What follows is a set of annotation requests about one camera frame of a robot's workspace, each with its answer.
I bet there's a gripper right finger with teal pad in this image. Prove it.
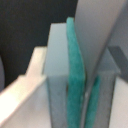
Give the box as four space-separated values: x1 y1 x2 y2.
83 46 123 128

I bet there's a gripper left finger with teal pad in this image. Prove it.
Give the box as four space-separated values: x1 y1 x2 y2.
42 16 87 128

